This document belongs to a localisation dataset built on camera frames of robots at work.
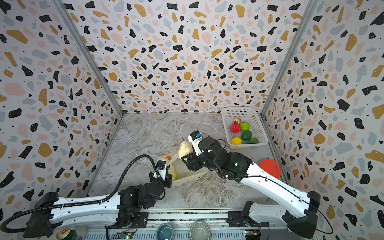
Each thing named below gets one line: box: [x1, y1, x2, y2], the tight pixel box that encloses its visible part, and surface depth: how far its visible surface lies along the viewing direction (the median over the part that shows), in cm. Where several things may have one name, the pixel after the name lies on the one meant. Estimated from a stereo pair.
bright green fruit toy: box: [240, 122, 250, 132], surface depth 108 cm
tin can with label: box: [56, 227, 77, 240], surface depth 63 cm
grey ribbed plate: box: [189, 221, 211, 240], surface depth 72 cm
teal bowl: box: [156, 223, 174, 240], surface depth 70 cm
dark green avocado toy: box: [241, 130, 253, 141], surface depth 105 cm
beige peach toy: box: [178, 137, 194, 160], surface depth 66 cm
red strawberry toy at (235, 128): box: [230, 123, 241, 134], surface depth 108 cm
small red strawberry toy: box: [233, 117, 242, 125], surface depth 115 cm
